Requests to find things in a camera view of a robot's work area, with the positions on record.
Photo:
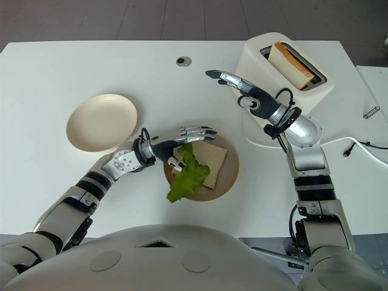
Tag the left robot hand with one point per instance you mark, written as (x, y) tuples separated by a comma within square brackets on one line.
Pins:
[(165, 150)]

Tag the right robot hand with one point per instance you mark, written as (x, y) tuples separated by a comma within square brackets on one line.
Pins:
[(263, 101)]

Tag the green lettuce leaf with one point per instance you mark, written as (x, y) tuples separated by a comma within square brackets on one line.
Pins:
[(191, 175)]

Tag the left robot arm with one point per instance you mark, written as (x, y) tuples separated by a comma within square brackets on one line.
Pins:
[(60, 218)]

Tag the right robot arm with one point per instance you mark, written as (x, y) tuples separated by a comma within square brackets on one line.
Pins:
[(306, 151)]

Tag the bread slice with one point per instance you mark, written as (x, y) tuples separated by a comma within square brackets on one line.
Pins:
[(213, 162), (288, 65)]

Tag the cream toaster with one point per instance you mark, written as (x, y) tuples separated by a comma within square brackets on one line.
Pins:
[(257, 57)]

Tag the cream plate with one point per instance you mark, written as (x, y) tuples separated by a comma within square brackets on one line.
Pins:
[(101, 122)]

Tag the tan plate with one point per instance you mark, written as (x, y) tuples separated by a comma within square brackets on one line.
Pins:
[(228, 179)]

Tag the small metal spring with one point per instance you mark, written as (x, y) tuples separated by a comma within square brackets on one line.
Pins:
[(371, 112)]

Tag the robot body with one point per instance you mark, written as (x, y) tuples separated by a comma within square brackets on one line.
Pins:
[(151, 266)]

